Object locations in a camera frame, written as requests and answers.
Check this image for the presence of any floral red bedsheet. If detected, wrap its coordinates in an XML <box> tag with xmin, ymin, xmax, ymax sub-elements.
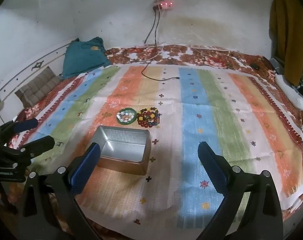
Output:
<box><xmin>6</xmin><ymin>44</ymin><xmax>303</xmax><ymax>221</ymax></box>

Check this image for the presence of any white power strip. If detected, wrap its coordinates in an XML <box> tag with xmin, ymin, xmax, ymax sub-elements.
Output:
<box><xmin>275</xmin><ymin>75</ymin><xmax>303</xmax><ymax>111</ymax></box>

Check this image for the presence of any striped colourful cloth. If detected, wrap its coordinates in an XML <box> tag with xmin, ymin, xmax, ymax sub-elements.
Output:
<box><xmin>28</xmin><ymin>64</ymin><xmax>303</xmax><ymax>233</ymax></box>

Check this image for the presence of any green bangle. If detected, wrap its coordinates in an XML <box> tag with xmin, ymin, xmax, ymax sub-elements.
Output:
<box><xmin>116</xmin><ymin>108</ymin><xmax>137</xmax><ymax>125</ymax></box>

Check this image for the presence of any silver metal tin box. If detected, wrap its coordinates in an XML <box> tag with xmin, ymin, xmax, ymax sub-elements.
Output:
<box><xmin>91</xmin><ymin>126</ymin><xmax>151</xmax><ymax>176</ymax></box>

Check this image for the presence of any yellow and dark bead bracelet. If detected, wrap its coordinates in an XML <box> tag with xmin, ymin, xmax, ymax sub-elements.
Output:
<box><xmin>137</xmin><ymin>106</ymin><xmax>163</xmax><ymax>128</ymax></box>

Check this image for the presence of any wall power strip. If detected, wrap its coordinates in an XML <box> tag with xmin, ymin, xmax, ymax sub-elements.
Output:
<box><xmin>152</xmin><ymin>0</ymin><xmax>174</xmax><ymax>12</ymax></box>

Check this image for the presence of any black charging cable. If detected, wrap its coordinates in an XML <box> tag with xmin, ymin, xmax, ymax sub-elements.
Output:
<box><xmin>140</xmin><ymin>10</ymin><xmax>182</xmax><ymax>82</ymax></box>

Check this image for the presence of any mustard hanging cloth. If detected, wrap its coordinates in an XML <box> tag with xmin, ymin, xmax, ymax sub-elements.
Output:
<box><xmin>270</xmin><ymin>0</ymin><xmax>303</xmax><ymax>86</ymax></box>

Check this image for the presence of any teal pillow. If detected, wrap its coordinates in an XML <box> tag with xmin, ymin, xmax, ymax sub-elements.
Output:
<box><xmin>62</xmin><ymin>37</ymin><xmax>111</xmax><ymax>79</ymax></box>

